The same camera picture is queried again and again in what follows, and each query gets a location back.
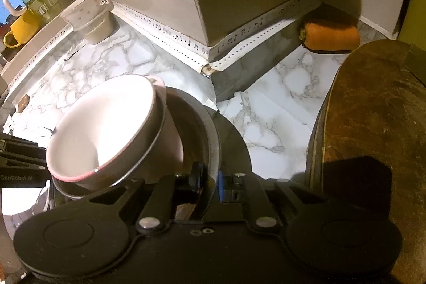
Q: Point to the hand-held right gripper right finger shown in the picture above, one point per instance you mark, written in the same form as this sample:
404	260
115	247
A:
221	186

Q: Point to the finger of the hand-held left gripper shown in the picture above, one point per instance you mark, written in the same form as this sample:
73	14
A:
23	154

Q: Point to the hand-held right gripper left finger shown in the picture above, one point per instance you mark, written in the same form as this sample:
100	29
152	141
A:
196	181

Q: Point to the steel bowl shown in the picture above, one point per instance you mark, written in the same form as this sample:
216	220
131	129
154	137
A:
206	151

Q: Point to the pink steel-lined pot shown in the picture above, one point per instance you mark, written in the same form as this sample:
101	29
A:
169	141

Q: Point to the plain white ceramic bowl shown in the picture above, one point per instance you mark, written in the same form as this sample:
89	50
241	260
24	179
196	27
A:
100	127

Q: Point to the brown square pad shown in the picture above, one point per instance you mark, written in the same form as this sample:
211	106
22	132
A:
22	102

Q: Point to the yellow mug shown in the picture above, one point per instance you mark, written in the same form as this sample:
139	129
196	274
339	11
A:
25	27

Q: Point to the clear plastic container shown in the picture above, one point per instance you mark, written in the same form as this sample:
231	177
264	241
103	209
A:
100	31

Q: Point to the white music note trim tape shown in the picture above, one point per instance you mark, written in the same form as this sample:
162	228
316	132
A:
173	37

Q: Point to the floral print ceramic bowl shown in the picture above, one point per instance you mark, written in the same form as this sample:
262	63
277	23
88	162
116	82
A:
83	13

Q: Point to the round wooden chopping block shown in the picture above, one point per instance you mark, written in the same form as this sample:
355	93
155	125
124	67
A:
366	111

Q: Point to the carrot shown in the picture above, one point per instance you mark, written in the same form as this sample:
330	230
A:
329	37

